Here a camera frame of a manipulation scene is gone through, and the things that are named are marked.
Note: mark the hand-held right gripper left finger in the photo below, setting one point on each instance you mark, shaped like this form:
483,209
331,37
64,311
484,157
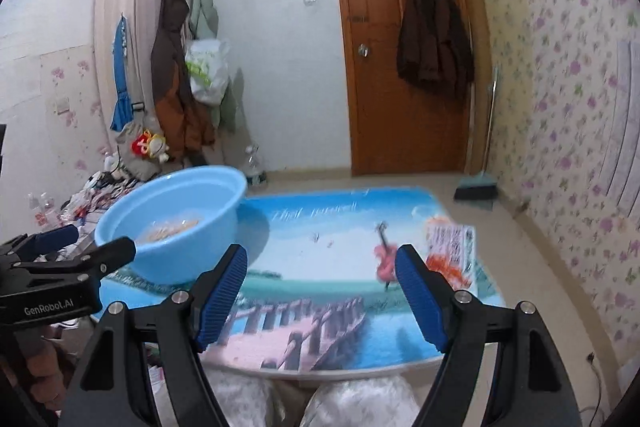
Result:
220,302

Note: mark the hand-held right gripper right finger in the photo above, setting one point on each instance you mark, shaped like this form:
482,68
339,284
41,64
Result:
420,297

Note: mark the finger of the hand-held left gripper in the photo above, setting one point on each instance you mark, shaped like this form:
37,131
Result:
112,254
55,239

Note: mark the clear toothpick box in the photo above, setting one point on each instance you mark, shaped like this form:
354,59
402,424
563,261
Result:
170,229

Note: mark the red and white snack packet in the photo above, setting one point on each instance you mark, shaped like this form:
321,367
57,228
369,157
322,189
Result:
452,242

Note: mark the light blue plastic basin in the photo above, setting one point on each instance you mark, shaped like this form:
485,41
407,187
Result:
200,202

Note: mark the person's left hand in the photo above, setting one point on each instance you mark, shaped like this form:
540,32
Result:
45,377

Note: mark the cluttered white shelf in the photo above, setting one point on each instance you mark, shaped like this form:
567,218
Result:
80,207

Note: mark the grey cloth bag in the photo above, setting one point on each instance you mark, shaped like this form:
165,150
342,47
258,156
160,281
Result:
130,157

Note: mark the person's left leg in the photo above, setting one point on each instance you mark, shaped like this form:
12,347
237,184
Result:
240,402

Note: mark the person's leg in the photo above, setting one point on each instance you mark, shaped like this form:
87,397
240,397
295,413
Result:
360,402
240,402

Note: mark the red and yellow plush toy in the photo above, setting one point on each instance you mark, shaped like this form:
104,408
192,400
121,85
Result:
150,147

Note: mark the dustpan and broom set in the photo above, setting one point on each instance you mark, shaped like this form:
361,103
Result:
475,192

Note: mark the person's right leg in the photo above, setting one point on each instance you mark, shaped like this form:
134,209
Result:
360,402

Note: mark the clear water bottle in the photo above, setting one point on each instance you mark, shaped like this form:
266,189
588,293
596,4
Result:
254,169

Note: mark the blue garment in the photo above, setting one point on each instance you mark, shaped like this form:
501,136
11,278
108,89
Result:
120,77

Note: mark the brown wooden door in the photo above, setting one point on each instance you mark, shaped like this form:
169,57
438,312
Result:
375,117

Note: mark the brown and orange jacket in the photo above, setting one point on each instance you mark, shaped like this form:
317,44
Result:
172,77

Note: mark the white and green plastic bag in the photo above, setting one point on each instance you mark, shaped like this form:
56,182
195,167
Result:
207,72

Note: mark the metal door knob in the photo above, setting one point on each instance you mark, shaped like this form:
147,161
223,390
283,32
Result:
363,51

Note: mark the pale green garment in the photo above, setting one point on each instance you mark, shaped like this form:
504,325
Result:
205,12

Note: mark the dark brown coat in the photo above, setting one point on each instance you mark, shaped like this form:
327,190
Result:
432,32

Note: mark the white wall socket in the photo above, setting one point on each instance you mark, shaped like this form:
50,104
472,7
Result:
62,106

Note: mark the grey brick pattern wall panel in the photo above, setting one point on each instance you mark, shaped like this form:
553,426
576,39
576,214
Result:
620,127

